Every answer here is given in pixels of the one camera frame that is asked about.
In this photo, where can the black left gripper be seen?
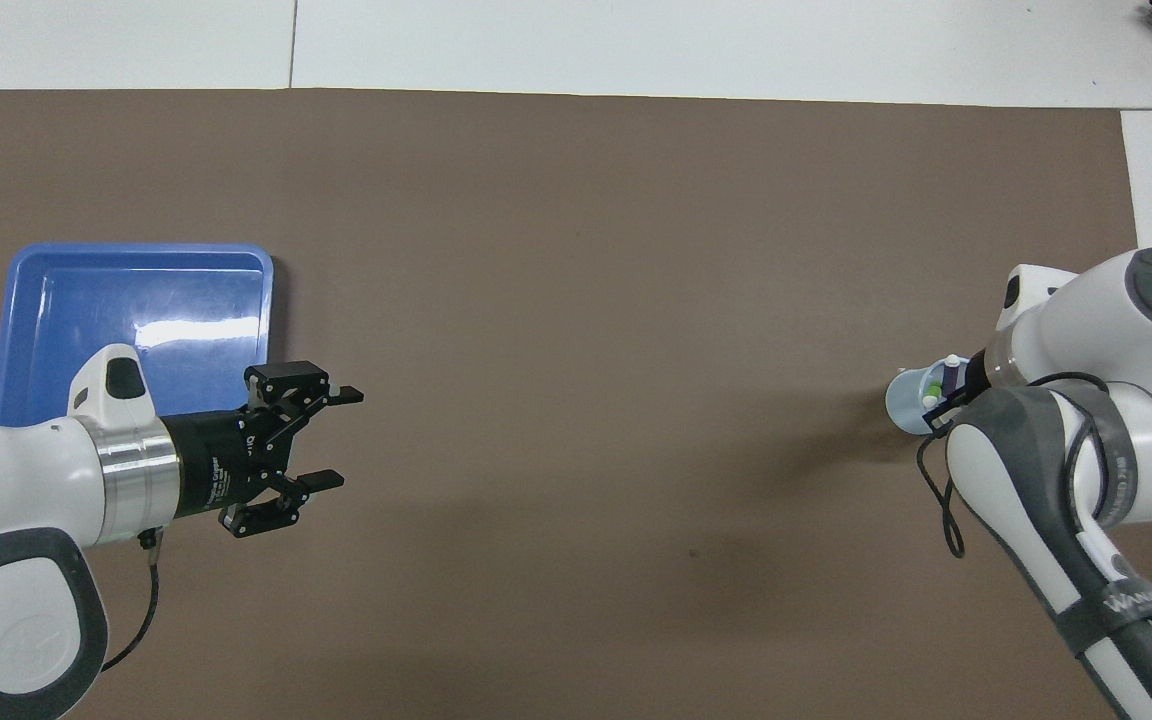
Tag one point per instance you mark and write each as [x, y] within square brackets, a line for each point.
[221, 460]

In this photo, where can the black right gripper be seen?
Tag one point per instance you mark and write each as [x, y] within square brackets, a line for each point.
[983, 372]

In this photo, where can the green marker pen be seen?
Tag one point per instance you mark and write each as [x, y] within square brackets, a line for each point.
[933, 385]

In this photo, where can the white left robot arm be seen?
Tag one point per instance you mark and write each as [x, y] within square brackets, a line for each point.
[16, 480]

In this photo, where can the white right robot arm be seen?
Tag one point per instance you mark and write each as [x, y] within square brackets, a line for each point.
[1116, 400]

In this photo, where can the blue plastic tray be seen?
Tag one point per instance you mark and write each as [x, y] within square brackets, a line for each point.
[86, 300]

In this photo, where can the pale blue mesh pen cup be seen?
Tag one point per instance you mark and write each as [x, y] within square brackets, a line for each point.
[904, 405]

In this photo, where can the brown table mat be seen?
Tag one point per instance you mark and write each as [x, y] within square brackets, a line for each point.
[576, 300]

